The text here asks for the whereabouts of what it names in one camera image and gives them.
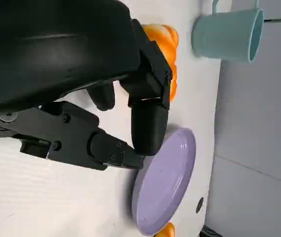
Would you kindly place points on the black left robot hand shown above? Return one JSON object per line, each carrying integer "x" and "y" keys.
{"x": 56, "y": 49}

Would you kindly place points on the dark blurry object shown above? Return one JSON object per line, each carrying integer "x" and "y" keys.
{"x": 210, "y": 232}

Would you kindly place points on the lilac plate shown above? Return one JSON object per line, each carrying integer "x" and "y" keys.
{"x": 164, "y": 185}

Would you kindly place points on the orange and white bread roll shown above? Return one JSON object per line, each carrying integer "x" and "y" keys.
{"x": 168, "y": 47}
{"x": 168, "y": 230}

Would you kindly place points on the pale green mug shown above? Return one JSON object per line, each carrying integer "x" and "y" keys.
{"x": 221, "y": 37}

